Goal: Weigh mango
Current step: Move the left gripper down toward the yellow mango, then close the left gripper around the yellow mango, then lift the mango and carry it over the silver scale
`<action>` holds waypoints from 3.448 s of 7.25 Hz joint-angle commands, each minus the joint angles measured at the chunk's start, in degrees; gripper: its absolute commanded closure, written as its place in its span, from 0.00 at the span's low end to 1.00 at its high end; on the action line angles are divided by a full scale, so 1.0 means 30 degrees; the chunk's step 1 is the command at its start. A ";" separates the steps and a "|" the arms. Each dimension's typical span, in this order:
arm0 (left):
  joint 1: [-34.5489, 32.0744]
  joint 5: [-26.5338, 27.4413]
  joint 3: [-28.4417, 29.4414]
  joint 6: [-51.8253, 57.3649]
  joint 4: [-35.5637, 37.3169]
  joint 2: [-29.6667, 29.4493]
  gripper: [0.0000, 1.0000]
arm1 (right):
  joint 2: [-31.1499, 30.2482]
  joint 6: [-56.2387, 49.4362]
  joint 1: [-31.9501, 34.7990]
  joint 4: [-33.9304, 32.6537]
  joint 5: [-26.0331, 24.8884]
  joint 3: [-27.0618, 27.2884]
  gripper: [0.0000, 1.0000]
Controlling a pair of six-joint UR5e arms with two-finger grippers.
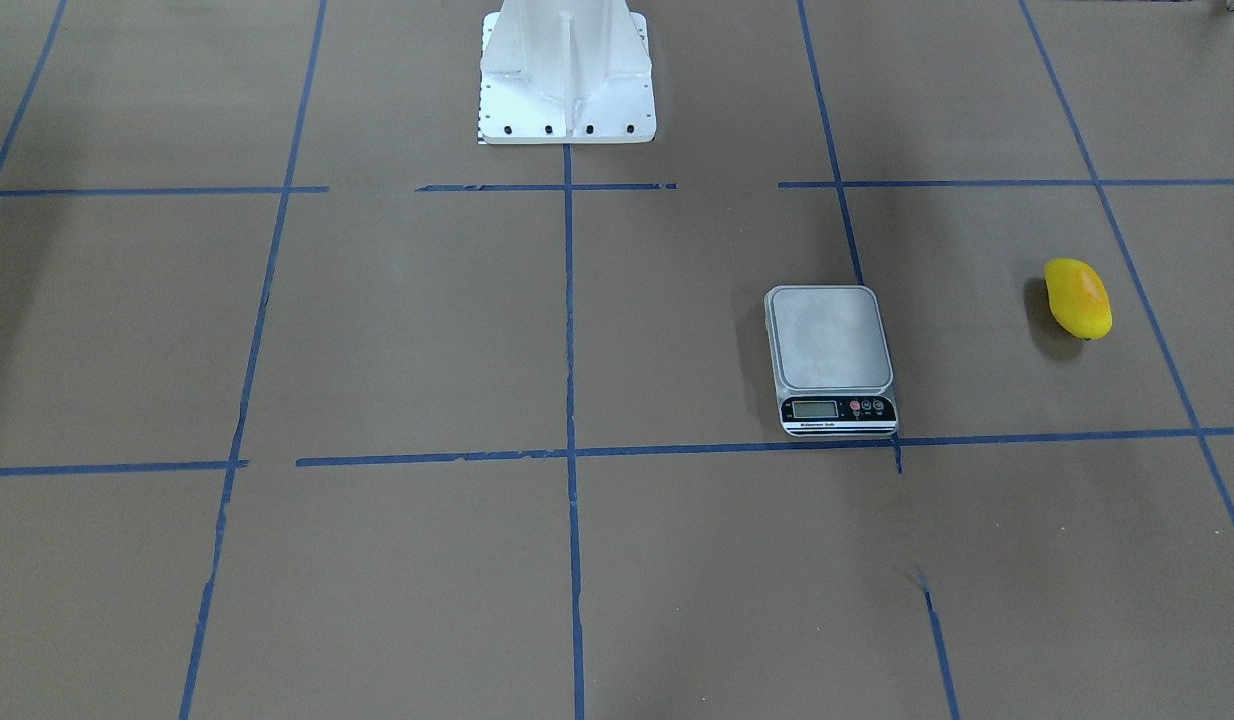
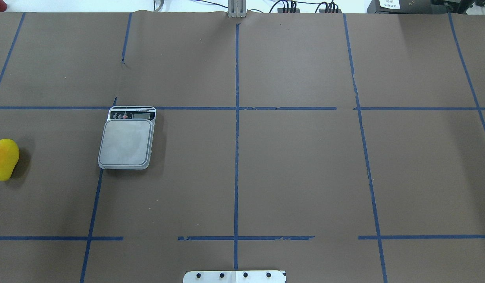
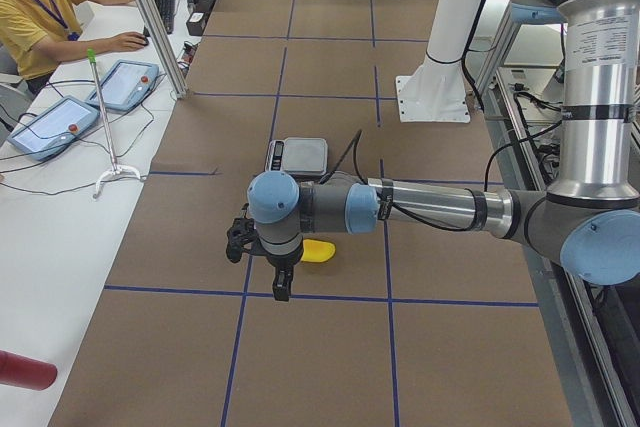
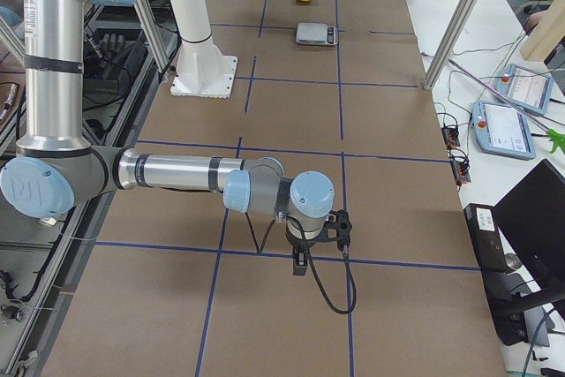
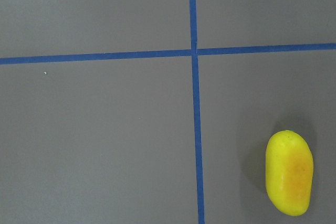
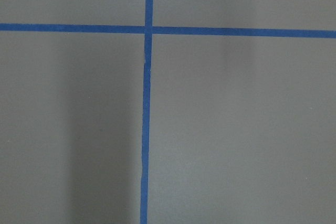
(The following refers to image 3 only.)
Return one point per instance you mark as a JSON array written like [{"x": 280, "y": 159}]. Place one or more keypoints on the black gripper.
[{"x": 281, "y": 265}]

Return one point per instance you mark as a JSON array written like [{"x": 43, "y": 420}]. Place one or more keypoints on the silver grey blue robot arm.
[{"x": 284, "y": 210}]

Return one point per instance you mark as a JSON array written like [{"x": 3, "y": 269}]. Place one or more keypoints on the vertical blue tape line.
[{"x": 236, "y": 346}]

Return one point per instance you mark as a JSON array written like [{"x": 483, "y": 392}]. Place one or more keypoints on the black digital kitchen scale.
[{"x": 297, "y": 156}]

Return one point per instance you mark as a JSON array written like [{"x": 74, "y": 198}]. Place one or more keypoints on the horizontal blue tape line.
[{"x": 360, "y": 299}]

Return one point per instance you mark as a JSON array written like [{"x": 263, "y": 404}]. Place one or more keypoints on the silver stand with green tip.
[{"x": 116, "y": 171}]

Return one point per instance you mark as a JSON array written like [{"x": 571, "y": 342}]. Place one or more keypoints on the far blue teach pendant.
[{"x": 126, "y": 83}]

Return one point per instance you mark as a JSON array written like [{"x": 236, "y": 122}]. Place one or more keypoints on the blue teach pendant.
[
  {"x": 126, "y": 83},
  {"x": 55, "y": 129}
]

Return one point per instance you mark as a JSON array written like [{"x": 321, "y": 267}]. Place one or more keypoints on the red cylinder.
[{"x": 25, "y": 372}]

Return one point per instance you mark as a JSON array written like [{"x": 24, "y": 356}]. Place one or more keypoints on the near blue teach pendant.
[{"x": 55, "y": 129}]

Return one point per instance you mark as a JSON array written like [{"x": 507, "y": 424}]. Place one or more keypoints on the black box on desk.
[{"x": 196, "y": 24}]

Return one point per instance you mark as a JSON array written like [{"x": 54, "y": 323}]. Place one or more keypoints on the black keyboard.
[{"x": 166, "y": 10}]

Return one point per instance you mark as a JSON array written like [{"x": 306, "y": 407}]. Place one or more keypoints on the person in yellow shirt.
[{"x": 42, "y": 34}]

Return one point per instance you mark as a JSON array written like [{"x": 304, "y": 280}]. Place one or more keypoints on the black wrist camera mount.
[{"x": 242, "y": 237}]

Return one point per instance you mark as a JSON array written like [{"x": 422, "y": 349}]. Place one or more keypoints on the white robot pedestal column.
[{"x": 436, "y": 92}]

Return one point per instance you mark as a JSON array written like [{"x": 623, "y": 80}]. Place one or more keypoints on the aluminium rail frame right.
[{"x": 581, "y": 231}]

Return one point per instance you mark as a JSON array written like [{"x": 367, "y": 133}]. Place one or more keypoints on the aluminium frame post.
[{"x": 161, "y": 43}]

